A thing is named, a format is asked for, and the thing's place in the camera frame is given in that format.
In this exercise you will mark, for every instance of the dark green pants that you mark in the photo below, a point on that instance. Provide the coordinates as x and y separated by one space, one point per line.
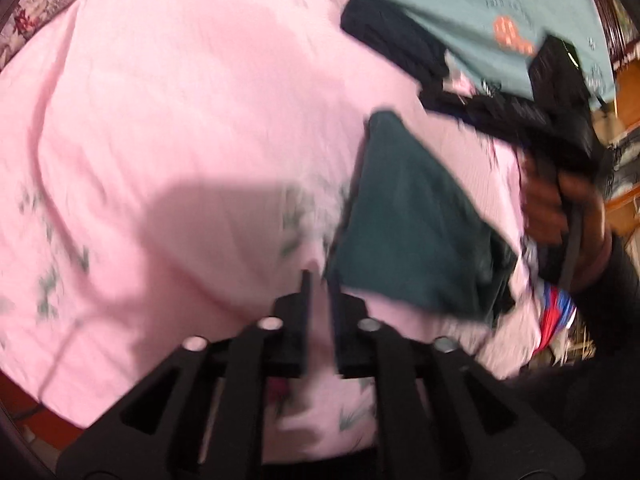
415 230

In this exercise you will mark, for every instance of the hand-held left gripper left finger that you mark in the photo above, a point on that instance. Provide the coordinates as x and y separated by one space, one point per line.
305 330

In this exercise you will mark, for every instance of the dark navy folded garment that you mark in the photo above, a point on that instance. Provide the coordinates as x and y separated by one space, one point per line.
395 45

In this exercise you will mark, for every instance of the teal printed blanket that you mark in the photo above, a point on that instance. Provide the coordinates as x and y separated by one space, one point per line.
475 10

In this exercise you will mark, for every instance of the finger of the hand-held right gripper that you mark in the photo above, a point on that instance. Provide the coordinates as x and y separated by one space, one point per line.
490 112

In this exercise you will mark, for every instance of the person's right forearm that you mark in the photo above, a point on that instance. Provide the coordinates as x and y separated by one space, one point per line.
612 290

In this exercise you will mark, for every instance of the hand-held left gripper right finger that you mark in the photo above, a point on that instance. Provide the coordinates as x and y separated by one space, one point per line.
339 330

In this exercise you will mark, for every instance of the person's right hand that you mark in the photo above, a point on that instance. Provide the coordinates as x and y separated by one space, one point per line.
547 210

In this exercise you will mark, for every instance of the pink floral bedsheet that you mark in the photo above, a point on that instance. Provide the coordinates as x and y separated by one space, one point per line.
175 160

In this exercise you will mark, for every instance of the wooden furniture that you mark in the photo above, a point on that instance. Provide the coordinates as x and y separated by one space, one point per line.
625 160

